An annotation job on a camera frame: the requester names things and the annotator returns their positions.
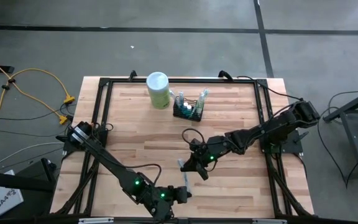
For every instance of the clear plastic bag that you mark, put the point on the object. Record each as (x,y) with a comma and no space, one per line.
(181,95)

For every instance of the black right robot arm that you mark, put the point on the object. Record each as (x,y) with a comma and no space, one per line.
(259,130)

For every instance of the silver bracket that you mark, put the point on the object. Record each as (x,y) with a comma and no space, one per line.
(95,221)
(269,221)

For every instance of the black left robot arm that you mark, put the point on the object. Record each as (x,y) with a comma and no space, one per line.
(110,161)

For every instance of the black floor stand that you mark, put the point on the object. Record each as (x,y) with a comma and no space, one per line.
(11,182)

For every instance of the black aluminium table frame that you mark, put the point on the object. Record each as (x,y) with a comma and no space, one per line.
(197,81)

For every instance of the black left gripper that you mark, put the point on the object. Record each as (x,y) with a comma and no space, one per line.
(166,199)

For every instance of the black side table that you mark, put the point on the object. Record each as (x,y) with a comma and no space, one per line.
(350,105)

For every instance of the green disinfecting wipes canister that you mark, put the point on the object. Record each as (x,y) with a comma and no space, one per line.
(158,90)

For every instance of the green toothbrush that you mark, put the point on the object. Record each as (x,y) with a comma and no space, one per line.
(206,93)
(202,99)
(199,107)

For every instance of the blue mouthwash bottle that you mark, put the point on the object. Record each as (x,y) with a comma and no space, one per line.
(189,108)
(185,104)

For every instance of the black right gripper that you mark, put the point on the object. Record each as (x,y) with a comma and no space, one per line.
(208,151)

